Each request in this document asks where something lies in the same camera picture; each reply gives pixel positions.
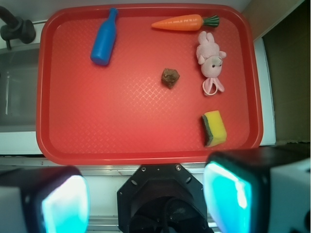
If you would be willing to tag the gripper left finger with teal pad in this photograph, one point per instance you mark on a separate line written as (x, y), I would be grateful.
(44, 200)

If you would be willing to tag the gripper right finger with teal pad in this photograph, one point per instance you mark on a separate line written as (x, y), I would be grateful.
(262, 190)

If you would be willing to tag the yellow green sponge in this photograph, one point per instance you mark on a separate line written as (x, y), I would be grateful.
(215, 132)

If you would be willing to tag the grey sink basin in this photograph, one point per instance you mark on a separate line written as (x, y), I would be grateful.
(18, 88)

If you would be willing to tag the red plastic tray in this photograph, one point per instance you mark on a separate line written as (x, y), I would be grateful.
(122, 113)

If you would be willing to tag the brown rock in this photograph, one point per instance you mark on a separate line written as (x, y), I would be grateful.
(170, 77)

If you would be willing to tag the pink plush bunny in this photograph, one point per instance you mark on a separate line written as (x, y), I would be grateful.
(210, 59)

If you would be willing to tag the brown cardboard panel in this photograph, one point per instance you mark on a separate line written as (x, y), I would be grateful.
(282, 37)

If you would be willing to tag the grey faucet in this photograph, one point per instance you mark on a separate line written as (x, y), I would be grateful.
(16, 28)

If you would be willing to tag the orange toy carrot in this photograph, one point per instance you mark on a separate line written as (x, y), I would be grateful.
(186, 23)

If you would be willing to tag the aluminium rail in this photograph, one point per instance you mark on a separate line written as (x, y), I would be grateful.
(86, 170)

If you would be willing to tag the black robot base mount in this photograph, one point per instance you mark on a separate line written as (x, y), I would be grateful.
(162, 199)

